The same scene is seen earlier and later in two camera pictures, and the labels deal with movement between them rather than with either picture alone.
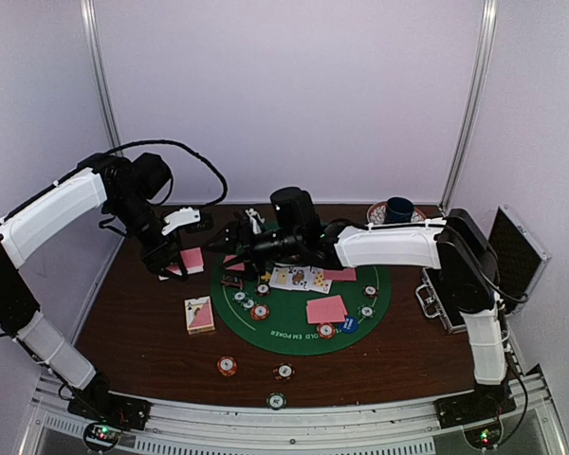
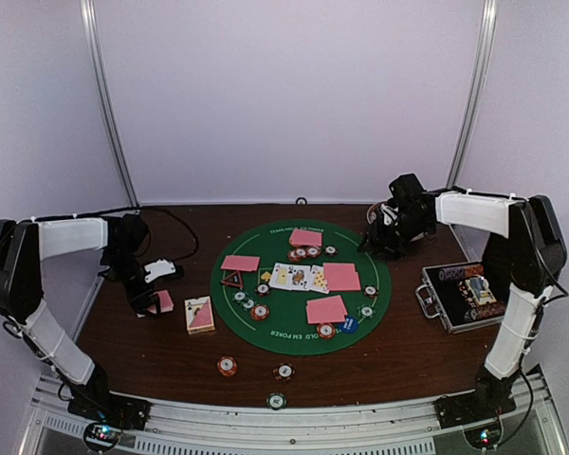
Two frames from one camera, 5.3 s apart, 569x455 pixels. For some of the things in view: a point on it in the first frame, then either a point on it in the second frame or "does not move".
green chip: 366,312 does not move
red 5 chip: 325,331 does not move
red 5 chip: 260,312 does not move
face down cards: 326,310 does not move
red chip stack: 227,365 does not move
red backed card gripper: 238,266 does not move
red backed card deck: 193,263 → 165,301
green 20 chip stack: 276,401 does not move
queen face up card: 299,277 does not move
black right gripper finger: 226,243 → 370,243
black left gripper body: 148,250 → 133,294
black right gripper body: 270,247 → 394,238
